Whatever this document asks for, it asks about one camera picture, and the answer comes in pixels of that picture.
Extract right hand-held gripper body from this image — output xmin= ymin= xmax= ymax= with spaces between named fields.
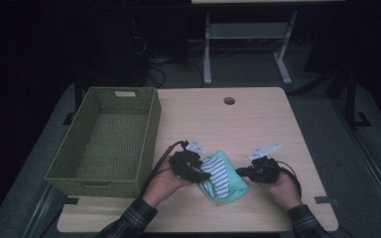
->
xmin=247 ymin=142 xmax=283 ymax=184

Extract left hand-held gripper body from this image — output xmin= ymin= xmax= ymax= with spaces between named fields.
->
xmin=168 ymin=138 xmax=207 ymax=183

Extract mint green garment striped lining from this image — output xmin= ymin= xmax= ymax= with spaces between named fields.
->
xmin=197 ymin=150 xmax=250 ymax=204

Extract green woven basket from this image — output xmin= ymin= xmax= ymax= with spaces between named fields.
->
xmin=44 ymin=86 xmax=163 ymax=198

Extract person's right hand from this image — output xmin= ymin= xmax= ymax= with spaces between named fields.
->
xmin=260 ymin=171 xmax=304 ymax=211

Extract person's left hand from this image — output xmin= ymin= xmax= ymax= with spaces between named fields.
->
xmin=141 ymin=155 xmax=193 ymax=209

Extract black metal stand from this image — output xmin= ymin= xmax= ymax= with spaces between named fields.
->
xmin=325 ymin=63 xmax=373 ymax=131

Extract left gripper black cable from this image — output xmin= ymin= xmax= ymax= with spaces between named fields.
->
xmin=140 ymin=140 xmax=191 ymax=198

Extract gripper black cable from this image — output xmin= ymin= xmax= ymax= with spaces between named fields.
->
xmin=140 ymin=140 xmax=191 ymax=198
xmin=275 ymin=160 xmax=303 ymax=200

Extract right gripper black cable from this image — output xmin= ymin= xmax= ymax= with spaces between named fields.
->
xmin=275 ymin=160 xmax=303 ymax=200

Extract black floor cables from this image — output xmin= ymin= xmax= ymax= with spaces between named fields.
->
xmin=144 ymin=57 xmax=204 ymax=89

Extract metal floor rail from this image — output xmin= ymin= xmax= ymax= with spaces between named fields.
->
xmin=329 ymin=97 xmax=381 ymax=221
xmin=22 ymin=183 xmax=67 ymax=238

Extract white metal desk frame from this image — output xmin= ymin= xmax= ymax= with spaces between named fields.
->
xmin=202 ymin=10 xmax=300 ymax=86

